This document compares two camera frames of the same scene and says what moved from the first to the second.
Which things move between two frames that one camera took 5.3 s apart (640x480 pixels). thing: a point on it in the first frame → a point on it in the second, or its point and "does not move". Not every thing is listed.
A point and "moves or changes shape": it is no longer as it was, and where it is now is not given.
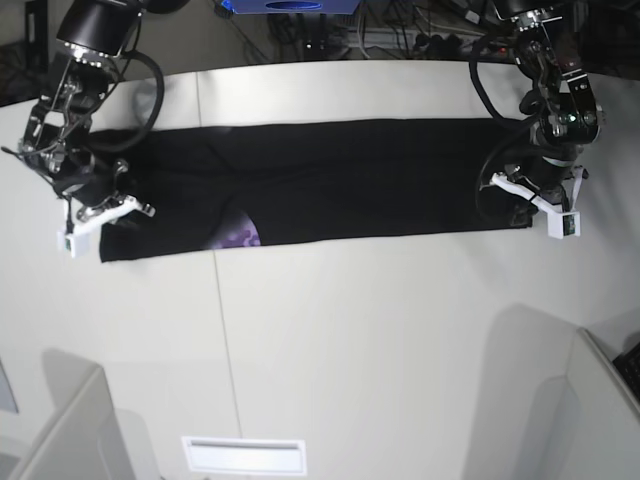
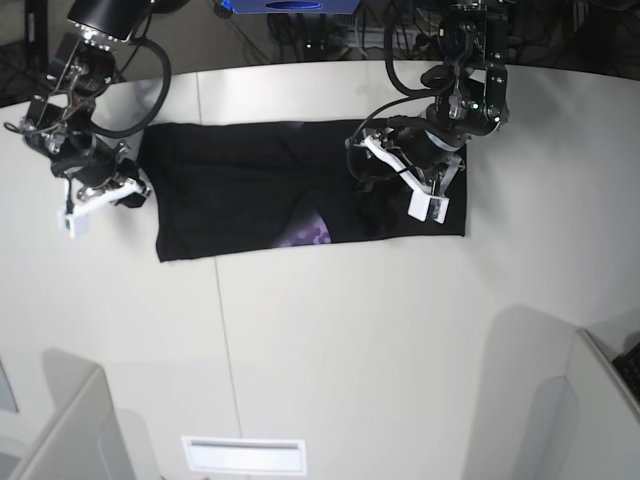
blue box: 287,7 does not move
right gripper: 550,169 → 420,149
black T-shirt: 238,185 moves or changes shape
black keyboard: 628,366 does not move
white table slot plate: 246,456 does not move
